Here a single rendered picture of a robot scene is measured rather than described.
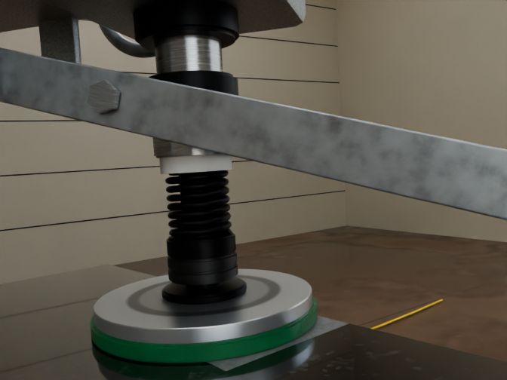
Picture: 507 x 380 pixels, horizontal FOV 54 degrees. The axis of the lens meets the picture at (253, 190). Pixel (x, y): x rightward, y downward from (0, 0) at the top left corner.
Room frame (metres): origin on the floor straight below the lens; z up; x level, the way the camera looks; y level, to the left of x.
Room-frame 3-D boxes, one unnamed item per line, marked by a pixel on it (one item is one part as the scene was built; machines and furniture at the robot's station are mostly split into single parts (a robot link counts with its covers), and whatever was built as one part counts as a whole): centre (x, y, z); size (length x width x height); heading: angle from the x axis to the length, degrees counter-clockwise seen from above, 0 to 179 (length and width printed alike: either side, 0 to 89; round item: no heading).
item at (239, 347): (0.49, 0.05, 0.86); 0.22 x 0.22 x 0.04
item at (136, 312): (0.49, 0.05, 0.86); 0.21 x 0.21 x 0.01
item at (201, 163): (0.49, 0.05, 1.01); 0.07 x 0.07 x 0.04
